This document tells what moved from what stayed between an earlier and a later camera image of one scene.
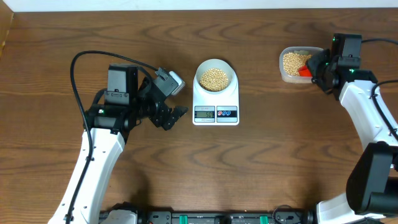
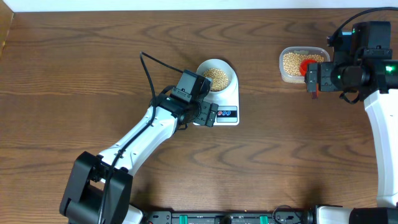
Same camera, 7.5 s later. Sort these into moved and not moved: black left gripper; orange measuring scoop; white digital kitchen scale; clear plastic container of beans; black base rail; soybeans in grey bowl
Moved: black left gripper; orange measuring scoop
Not moved: clear plastic container of beans; soybeans in grey bowl; white digital kitchen scale; black base rail
